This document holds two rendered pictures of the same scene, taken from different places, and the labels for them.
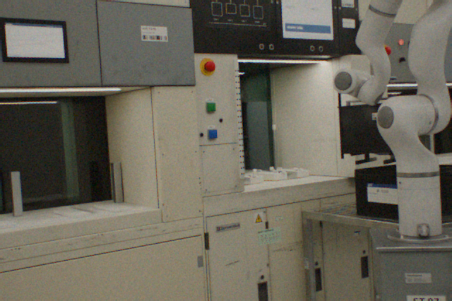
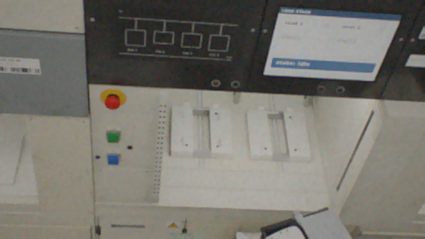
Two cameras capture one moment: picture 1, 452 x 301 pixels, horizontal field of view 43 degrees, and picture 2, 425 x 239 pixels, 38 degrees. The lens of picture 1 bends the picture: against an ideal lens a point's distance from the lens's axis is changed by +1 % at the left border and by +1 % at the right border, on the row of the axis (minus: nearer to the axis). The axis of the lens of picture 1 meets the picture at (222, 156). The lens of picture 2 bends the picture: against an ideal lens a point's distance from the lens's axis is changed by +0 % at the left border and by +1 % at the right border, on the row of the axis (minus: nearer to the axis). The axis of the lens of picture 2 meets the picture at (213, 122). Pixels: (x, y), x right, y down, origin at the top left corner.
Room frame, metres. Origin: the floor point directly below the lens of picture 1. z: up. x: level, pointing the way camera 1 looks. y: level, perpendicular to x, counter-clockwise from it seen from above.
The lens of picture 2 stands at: (1.27, -0.65, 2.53)
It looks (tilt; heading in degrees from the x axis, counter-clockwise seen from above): 48 degrees down; 25
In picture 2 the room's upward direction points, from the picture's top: 10 degrees clockwise
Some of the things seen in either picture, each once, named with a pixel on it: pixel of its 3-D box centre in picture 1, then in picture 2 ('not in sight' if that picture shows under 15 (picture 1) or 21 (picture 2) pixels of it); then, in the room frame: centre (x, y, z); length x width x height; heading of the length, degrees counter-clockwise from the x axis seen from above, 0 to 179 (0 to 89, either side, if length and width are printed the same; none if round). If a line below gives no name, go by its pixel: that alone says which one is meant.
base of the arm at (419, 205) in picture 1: (419, 205); not in sight; (1.70, -0.58, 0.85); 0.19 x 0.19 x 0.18
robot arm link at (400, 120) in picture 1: (407, 136); not in sight; (1.69, -0.55, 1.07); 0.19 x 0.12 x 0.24; 118
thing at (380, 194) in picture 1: (407, 190); not in sight; (2.14, -0.68, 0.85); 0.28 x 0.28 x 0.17; 33
